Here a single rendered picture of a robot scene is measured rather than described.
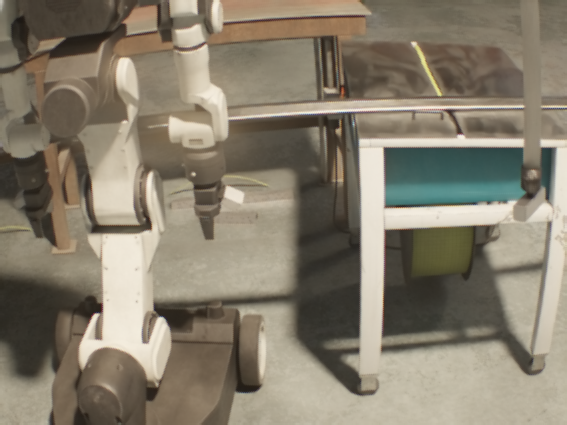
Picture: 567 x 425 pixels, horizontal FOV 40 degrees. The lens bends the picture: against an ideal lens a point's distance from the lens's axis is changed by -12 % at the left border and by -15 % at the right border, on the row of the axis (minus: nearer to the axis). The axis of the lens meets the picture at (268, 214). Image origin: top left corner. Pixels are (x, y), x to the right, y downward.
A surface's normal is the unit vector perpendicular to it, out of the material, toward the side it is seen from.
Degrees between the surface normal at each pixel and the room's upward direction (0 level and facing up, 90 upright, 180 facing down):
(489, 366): 0
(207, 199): 101
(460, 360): 0
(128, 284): 60
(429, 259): 111
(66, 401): 0
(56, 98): 90
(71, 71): 45
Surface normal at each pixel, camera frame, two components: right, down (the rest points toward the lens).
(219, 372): -0.06, -0.90
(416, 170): -0.04, 0.44
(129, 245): -0.12, -0.07
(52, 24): -0.08, 0.66
